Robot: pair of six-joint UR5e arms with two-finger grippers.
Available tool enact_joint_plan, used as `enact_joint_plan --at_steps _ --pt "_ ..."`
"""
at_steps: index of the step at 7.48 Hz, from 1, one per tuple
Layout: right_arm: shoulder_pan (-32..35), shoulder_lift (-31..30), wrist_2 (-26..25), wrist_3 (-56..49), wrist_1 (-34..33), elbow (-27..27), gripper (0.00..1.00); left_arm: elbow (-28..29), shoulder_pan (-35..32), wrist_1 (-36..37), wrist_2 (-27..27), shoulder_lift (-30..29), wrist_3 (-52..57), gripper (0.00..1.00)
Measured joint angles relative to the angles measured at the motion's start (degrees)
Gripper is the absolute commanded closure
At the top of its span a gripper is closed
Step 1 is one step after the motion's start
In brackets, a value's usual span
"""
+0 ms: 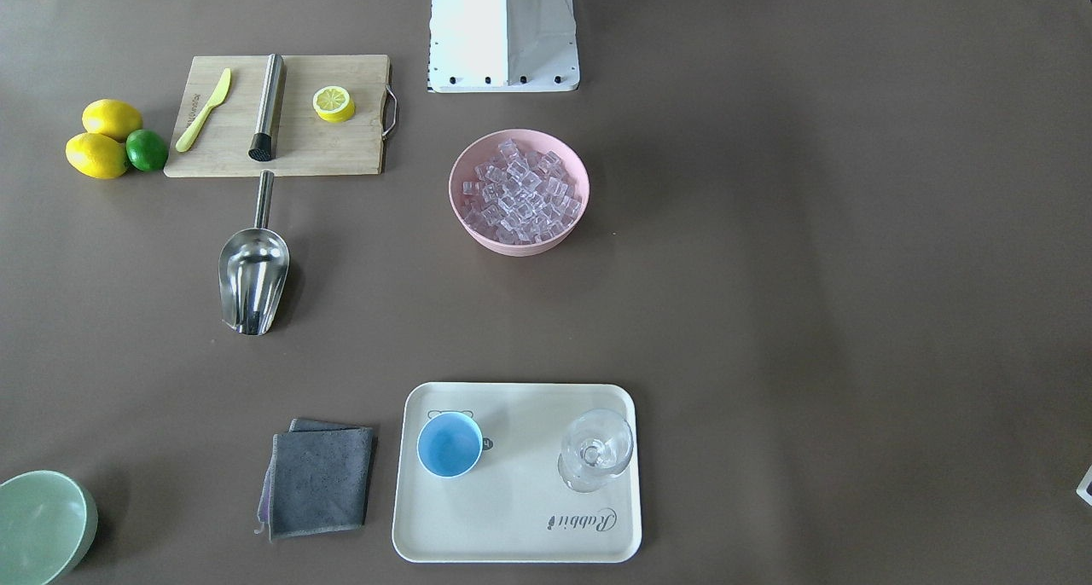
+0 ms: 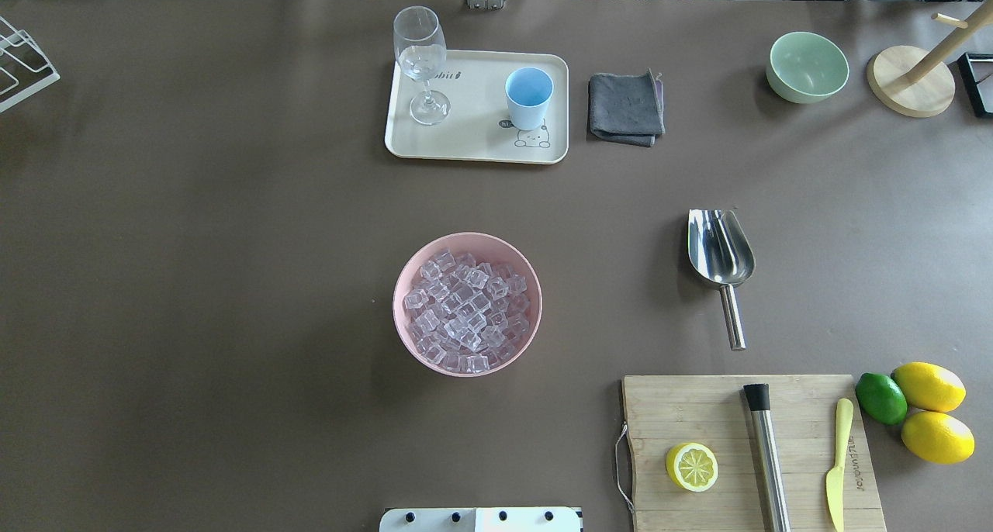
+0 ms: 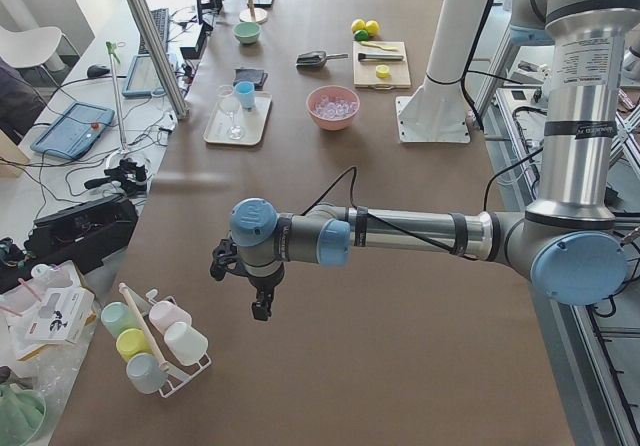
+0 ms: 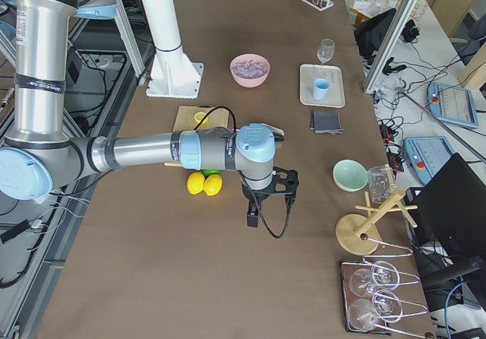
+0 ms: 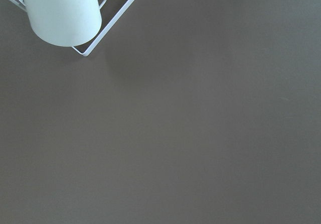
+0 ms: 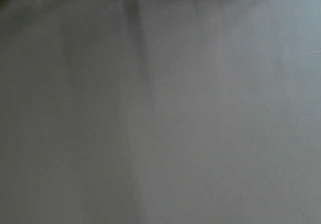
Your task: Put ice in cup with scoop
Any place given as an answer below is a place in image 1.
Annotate bamboo cutting board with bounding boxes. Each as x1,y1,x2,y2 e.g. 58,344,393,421
164,53,397,178

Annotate yellow lemon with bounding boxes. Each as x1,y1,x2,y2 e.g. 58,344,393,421
66,133,130,178
81,99,143,143

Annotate yellow lemon lower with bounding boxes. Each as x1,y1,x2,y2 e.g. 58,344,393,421
66,133,130,178

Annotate yellow plastic knife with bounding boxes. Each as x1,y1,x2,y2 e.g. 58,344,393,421
175,68,233,153

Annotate mint green bowl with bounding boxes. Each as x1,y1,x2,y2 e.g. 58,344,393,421
1,470,99,584

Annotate steel muddler black tip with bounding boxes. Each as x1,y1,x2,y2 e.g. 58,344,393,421
248,53,285,162

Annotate green lime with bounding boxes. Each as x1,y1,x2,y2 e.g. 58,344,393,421
124,128,169,172

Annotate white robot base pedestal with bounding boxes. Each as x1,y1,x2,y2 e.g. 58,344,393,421
427,0,581,93

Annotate clear ice cubes pile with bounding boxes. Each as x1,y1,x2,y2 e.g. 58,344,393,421
462,138,583,244

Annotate pink bowl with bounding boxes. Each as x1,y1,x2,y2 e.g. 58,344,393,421
449,128,590,256

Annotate yellow lemon upper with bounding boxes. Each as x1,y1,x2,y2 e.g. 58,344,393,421
81,99,143,143

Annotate clear wine glass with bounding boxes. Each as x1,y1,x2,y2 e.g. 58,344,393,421
557,408,636,493

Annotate cream serving tray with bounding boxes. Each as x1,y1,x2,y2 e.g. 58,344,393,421
392,382,643,563

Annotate blue cup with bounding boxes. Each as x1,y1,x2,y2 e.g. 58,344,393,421
416,411,485,478

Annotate steel ice scoop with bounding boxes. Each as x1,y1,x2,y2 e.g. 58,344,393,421
218,170,290,336

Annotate grey folded cloth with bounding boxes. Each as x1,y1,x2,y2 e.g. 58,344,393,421
254,418,377,540

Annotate half lemon slice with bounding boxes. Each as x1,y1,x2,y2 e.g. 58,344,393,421
312,86,356,123

